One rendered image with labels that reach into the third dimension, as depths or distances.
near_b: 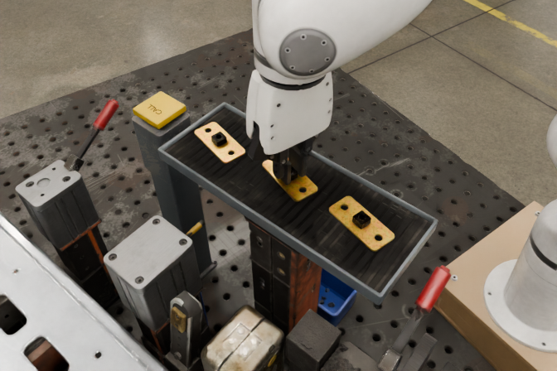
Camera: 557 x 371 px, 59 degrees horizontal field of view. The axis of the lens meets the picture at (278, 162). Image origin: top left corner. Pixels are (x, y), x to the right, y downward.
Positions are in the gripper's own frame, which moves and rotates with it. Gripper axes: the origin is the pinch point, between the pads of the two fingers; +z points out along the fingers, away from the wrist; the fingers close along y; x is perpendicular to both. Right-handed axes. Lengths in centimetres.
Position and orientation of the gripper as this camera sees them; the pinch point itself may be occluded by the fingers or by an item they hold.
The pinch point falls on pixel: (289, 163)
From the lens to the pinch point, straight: 65.6
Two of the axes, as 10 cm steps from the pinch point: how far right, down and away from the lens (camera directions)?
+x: 5.7, 5.9, -5.7
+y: -8.2, 4.1, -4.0
